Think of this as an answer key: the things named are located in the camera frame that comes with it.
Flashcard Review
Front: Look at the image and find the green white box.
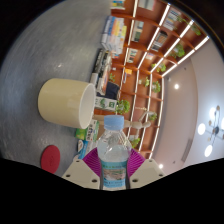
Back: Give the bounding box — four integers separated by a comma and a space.
74, 119, 100, 143

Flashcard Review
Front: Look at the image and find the wooden artist mannequin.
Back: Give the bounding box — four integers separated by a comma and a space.
93, 111, 158, 133

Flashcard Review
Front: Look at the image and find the ceiling air vent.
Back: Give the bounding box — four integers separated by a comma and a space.
181, 138, 194, 163

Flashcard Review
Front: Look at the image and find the flat round red coaster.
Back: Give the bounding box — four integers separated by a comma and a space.
40, 144, 62, 174

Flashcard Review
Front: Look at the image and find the dark magazine stack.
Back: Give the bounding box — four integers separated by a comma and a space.
91, 48, 114, 91

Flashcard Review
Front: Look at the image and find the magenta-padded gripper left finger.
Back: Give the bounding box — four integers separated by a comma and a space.
61, 148, 101, 190

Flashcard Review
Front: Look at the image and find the dark blue chair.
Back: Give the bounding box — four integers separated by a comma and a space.
103, 81, 121, 101

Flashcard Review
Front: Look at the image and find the tall green white carton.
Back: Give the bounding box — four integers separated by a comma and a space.
94, 96, 118, 111

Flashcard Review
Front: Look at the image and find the cream ceramic cup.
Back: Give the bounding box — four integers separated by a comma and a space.
37, 78, 98, 130

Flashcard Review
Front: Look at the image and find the clear blue-capped water bottle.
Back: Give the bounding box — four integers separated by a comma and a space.
96, 114, 133, 191

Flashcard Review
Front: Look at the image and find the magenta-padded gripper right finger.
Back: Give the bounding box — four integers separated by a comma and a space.
128, 148, 166, 190

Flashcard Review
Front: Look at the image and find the branched round-bulb ceiling lamp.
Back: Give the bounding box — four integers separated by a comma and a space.
197, 105, 224, 158

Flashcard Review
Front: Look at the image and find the wooden wall shelf unit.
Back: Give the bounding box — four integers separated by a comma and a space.
109, 0, 211, 161

